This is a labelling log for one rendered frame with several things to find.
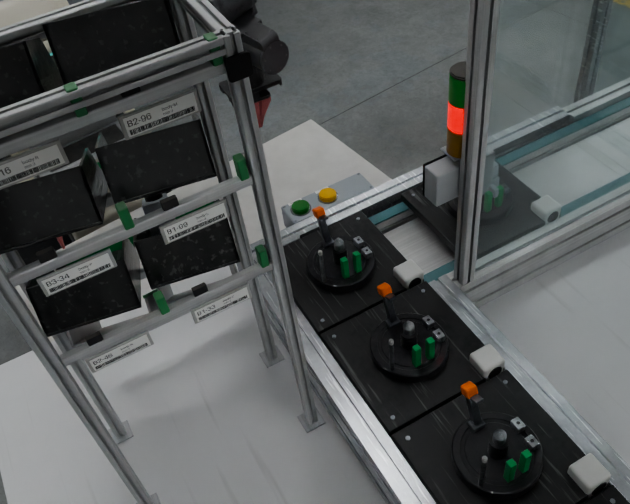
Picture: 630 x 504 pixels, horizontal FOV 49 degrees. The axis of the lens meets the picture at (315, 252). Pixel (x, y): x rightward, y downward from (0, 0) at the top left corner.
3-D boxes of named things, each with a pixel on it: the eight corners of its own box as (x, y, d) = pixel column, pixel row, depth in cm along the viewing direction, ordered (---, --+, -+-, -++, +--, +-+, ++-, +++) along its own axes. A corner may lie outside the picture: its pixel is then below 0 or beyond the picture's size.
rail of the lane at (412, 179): (241, 282, 156) (232, 249, 148) (550, 137, 179) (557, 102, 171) (251, 298, 152) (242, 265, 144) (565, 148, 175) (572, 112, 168)
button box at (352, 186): (283, 225, 161) (280, 205, 157) (360, 190, 167) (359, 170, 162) (297, 243, 157) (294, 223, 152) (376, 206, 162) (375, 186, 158)
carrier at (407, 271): (265, 261, 147) (255, 219, 138) (361, 216, 153) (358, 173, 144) (319, 339, 132) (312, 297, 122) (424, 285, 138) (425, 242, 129)
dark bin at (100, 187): (27, 198, 107) (8, 153, 104) (110, 174, 109) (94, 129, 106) (-7, 256, 81) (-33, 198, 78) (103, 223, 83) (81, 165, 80)
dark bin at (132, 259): (65, 267, 118) (49, 228, 116) (139, 245, 120) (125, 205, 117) (46, 337, 93) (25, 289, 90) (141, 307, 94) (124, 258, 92)
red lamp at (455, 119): (441, 123, 114) (441, 98, 111) (465, 112, 116) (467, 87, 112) (459, 138, 111) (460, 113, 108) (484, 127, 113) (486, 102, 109)
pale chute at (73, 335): (100, 330, 134) (92, 308, 134) (166, 309, 136) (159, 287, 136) (71, 348, 106) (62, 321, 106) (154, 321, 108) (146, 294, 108)
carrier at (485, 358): (320, 340, 131) (313, 298, 122) (425, 286, 138) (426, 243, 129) (390, 438, 116) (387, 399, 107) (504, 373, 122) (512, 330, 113)
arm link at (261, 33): (238, -24, 116) (199, 3, 113) (281, -7, 109) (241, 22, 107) (259, 36, 125) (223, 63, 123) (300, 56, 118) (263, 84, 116)
